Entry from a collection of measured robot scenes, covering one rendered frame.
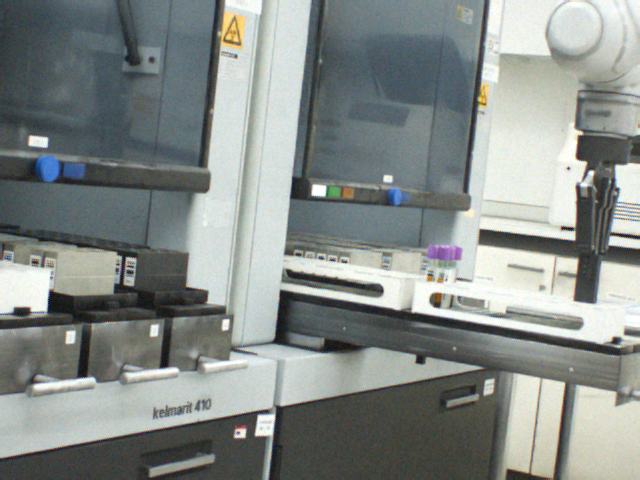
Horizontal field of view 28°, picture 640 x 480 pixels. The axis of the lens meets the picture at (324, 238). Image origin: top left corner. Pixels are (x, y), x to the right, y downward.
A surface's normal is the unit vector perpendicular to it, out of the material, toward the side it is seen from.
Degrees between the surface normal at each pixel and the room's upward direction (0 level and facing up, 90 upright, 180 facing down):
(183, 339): 90
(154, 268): 90
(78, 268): 90
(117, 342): 90
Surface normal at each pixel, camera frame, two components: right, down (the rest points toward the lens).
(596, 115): -0.51, -0.01
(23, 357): 0.85, 0.12
